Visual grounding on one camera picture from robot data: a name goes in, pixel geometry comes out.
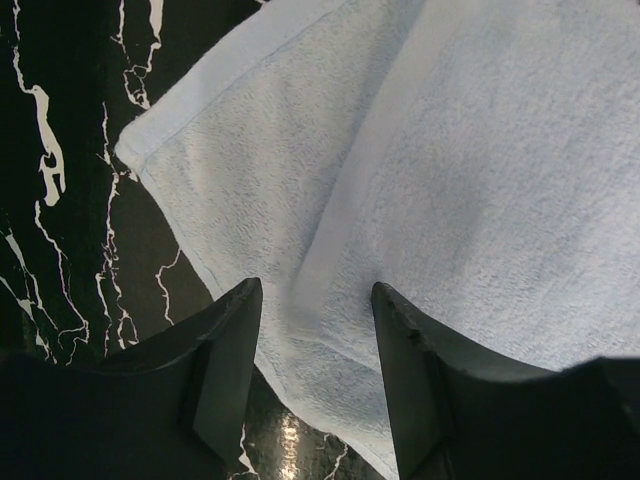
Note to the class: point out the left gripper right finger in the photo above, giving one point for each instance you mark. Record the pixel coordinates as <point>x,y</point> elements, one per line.
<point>459,410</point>

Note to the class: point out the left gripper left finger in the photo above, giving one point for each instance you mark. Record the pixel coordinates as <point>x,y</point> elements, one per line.
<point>170,407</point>

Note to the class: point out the light blue towel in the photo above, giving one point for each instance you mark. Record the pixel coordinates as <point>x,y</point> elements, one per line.
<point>482,157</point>

